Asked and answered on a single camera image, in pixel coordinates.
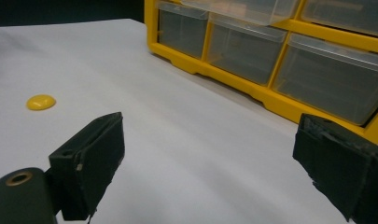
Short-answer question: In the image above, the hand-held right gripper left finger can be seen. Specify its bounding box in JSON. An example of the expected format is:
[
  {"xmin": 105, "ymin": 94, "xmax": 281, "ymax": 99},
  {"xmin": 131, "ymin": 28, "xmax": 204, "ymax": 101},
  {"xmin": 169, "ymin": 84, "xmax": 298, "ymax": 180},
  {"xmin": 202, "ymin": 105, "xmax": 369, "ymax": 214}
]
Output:
[{"xmin": 48, "ymin": 111, "xmax": 126, "ymax": 222}]

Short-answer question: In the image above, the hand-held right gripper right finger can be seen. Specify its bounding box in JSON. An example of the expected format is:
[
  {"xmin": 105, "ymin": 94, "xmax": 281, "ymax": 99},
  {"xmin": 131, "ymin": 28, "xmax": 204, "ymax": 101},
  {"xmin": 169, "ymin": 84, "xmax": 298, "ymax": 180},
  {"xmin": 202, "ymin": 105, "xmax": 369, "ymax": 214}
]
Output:
[{"xmin": 292, "ymin": 113, "xmax": 378, "ymax": 224}]

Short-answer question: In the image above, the yellow round disc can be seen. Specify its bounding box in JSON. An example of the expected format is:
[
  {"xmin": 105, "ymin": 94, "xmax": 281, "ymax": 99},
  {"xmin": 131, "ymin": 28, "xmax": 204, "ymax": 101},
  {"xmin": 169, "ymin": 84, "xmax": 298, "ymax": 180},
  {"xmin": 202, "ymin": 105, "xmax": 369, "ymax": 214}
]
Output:
[{"xmin": 25, "ymin": 93, "xmax": 57, "ymax": 112}]

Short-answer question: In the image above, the yellow drawer cabinet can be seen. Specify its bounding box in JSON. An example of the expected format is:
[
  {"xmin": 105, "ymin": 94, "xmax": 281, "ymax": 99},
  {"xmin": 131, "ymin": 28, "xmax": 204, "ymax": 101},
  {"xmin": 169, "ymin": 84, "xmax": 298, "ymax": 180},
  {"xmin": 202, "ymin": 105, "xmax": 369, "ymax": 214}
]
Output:
[{"xmin": 144, "ymin": 0, "xmax": 378, "ymax": 146}]

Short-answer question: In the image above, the clear plastic drawer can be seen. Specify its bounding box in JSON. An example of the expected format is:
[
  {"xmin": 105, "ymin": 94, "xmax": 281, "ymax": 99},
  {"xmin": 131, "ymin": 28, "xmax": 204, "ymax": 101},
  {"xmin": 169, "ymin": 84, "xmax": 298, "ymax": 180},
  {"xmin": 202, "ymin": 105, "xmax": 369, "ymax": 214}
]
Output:
[
  {"xmin": 300, "ymin": 0, "xmax": 378, "ymax": 39},
  {"xmin": 155, "ymin": 0, "xmax": 210, "ymax": 60},
  {"xmin": 179, "ymin": 0, "xmax": 301, "ymax": 27},
  {"xmin": 205, "ymin": 12, "xmax": 288, "ymax": 87},
  {"xmin": 271, "ymin": 32, "xmax": 378, "ymax": 126}
]

